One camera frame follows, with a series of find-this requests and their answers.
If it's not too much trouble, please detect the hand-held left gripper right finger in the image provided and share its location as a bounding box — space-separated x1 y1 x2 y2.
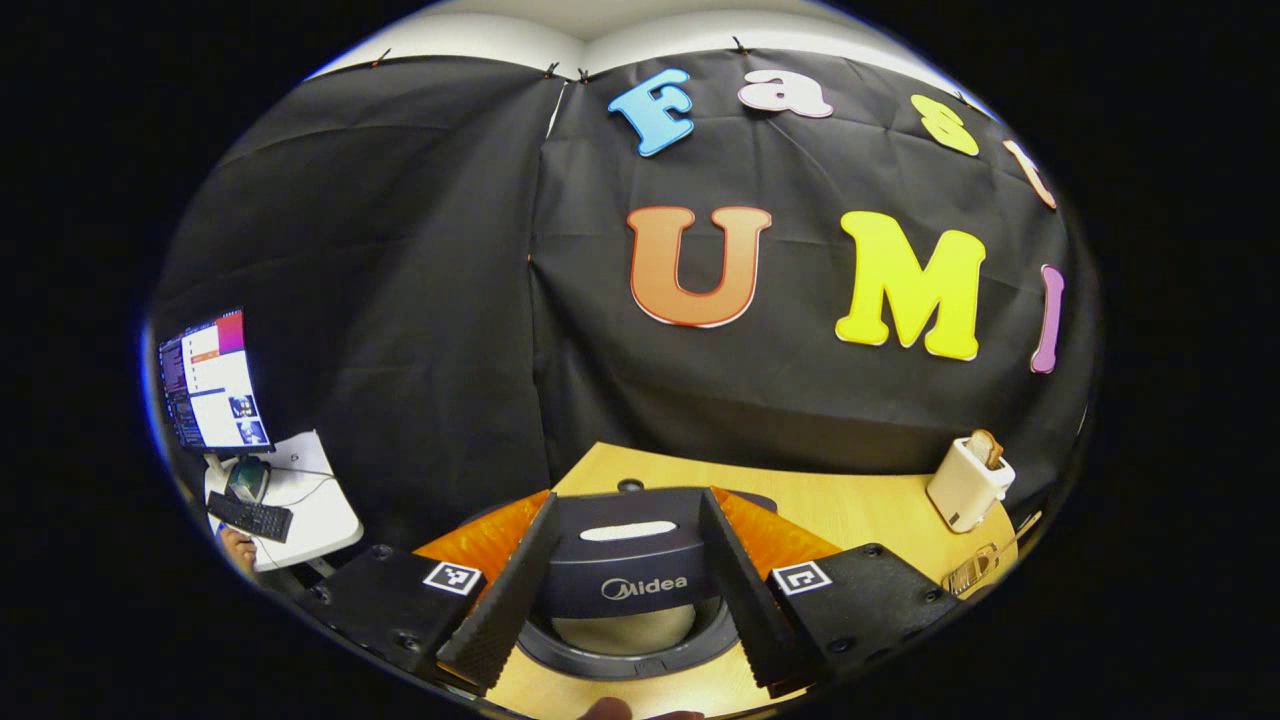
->
697 487 963 698

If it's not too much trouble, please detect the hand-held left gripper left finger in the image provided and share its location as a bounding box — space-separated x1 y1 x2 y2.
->
295 490 561 696

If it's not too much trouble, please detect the dark grey rice cooker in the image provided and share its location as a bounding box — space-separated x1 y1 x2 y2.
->
515 486 779 683

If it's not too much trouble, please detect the wire mesh chopstick holder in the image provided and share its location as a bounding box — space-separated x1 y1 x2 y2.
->
942 543 1001 598

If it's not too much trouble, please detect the wooden spoon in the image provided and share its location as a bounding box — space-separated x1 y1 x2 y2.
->
985 511 1043 561

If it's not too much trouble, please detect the white side table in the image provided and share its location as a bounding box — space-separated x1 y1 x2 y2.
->
205 430 364 576

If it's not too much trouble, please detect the white toaster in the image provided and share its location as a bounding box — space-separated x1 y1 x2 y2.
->
926 437 1016 534

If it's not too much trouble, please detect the black keyboard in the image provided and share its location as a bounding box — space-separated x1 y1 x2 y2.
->
206 490 294 544

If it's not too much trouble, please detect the computer monitor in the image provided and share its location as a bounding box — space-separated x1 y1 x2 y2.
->
157 308 276 501

